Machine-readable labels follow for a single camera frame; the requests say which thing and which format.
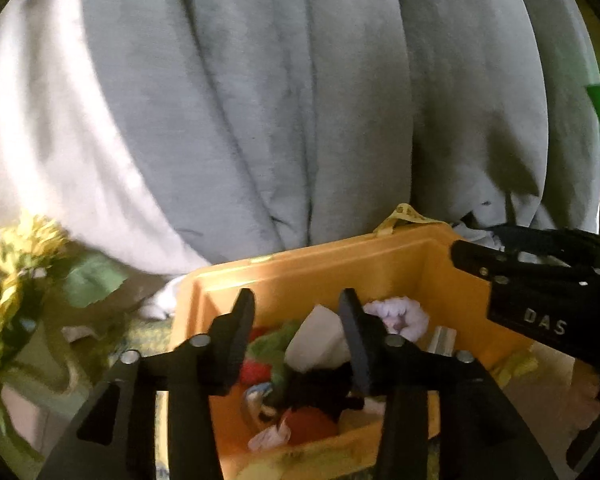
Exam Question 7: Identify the grey curtain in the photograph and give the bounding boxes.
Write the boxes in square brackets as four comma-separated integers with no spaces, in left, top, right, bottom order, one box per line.
[77,0,600,266]

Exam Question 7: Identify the white curtain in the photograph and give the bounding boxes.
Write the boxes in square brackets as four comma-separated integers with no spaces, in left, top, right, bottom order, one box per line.
[0,0,213,321]

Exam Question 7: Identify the orange storage basket yellow handles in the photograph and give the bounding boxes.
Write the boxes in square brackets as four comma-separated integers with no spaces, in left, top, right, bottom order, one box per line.
[171,203,548,480]

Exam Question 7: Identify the red soft toy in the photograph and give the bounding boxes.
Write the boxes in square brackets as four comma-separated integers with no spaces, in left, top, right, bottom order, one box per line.
[285,406,342,447]

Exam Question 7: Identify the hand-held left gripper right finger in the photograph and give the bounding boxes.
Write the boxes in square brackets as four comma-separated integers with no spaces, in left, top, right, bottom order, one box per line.
[339,288,558,480]

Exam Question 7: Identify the blue white soft item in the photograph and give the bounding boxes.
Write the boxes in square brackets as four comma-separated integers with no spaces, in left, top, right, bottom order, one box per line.
[241,381,277,422]

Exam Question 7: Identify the red knitted strawberry toy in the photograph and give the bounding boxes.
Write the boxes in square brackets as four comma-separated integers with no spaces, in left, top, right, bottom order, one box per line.
[239,321,303,388]

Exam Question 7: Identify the white pink cloth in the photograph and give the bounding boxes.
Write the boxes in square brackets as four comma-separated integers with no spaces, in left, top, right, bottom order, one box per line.
[246,419,295,454]

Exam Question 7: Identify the person's right hand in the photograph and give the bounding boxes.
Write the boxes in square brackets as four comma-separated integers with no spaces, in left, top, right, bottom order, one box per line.
[569,374,600,442]

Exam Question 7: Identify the white round vase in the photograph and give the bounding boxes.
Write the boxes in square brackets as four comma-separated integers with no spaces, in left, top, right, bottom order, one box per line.
[0,380,66,458]

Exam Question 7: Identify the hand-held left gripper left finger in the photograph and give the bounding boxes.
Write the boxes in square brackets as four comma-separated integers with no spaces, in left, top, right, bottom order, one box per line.
[37,289,256,480]

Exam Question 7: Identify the artificial sunflower bouquet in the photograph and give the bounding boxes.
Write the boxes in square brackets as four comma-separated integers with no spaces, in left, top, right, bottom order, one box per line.
[0,211,130,423]

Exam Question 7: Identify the white soft cloth item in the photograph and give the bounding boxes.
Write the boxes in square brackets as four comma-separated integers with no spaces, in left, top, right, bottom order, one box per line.
[284,304,355,372]

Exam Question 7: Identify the black soft toy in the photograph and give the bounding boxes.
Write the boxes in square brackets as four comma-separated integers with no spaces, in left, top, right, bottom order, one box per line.
[279,367,367,423]

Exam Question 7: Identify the pink white fluffy plush toy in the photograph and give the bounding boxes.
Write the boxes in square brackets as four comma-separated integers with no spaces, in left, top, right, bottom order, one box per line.
[366,296,432,347]

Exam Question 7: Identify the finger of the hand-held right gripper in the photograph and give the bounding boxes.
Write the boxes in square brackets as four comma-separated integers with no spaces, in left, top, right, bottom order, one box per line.
[484,224,600,262]
[451,239,519,284]

